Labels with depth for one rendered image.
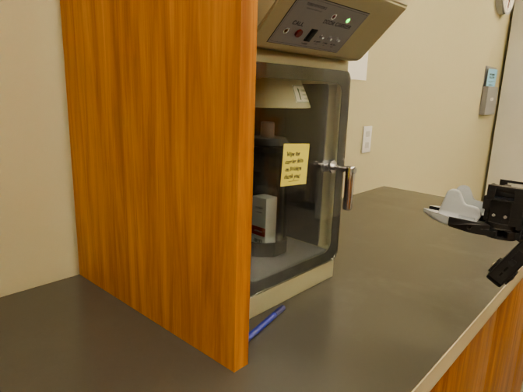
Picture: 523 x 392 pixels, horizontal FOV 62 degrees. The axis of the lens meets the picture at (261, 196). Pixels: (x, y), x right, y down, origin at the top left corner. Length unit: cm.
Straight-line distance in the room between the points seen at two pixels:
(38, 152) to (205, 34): 50
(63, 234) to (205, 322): 46
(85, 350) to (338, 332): 42
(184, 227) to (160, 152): 12
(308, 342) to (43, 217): 60
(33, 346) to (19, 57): 53
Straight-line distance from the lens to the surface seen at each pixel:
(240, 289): 63
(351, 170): 86
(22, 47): 98
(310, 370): 70
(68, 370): 74
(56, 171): 101
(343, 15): 76
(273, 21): 66
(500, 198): 76
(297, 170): 80
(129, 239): 82
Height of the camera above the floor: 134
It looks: 14 degrees down
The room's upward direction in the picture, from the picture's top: 2 degrees clockwise
